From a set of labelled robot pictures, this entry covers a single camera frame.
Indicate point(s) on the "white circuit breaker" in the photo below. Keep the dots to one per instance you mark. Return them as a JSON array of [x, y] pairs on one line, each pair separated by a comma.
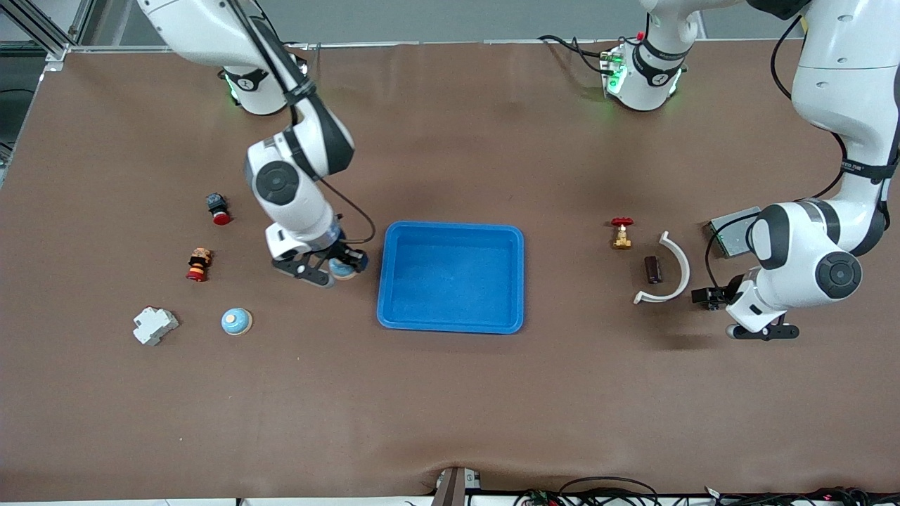
[[155, 327]]

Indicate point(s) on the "red yellow push button switch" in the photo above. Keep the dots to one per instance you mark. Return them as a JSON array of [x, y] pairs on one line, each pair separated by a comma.
[[198, 266]]

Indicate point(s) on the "small black connector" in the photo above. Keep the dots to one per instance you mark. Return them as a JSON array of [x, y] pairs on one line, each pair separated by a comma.
[[712, 302]]

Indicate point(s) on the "aluminium frame post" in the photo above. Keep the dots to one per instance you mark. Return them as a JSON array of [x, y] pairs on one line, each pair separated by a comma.
[[77, 21]]

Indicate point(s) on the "red emergency stop button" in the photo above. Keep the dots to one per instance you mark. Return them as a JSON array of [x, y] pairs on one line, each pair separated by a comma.
[[219, 211]]

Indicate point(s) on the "dark brown electrolytic capacitor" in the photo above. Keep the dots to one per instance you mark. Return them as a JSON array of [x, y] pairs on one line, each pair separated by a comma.
[[652, 270]]

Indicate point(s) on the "metal table edge bracket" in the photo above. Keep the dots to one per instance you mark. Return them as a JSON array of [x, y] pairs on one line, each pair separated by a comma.
[[453, 488]]

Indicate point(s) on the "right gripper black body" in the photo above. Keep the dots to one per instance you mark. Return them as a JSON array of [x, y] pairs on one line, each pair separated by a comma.
[[344, 251]]

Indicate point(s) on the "blue plastic tray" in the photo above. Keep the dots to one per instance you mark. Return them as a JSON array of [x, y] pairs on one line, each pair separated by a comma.
[[457, 302]]

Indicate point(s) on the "blue call bell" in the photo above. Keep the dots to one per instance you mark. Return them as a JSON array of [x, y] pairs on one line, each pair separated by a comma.
[[236, 322], [342, 270]]

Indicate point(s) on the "aluminium table edge rail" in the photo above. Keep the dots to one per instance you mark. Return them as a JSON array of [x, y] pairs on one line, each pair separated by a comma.
[[422, 44]]

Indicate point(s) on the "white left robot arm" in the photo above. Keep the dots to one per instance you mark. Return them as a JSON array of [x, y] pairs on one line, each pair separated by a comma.
[[801, 260]]

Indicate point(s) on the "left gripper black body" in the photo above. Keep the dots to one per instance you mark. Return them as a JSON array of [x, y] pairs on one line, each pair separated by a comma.
[[730, 289]]

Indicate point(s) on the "grey metal power supply box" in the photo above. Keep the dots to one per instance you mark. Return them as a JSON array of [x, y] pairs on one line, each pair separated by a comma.
[[731, 235]]

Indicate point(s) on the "white curved plastic strip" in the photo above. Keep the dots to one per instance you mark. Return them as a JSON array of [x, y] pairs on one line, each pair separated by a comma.
[[685, 270]]

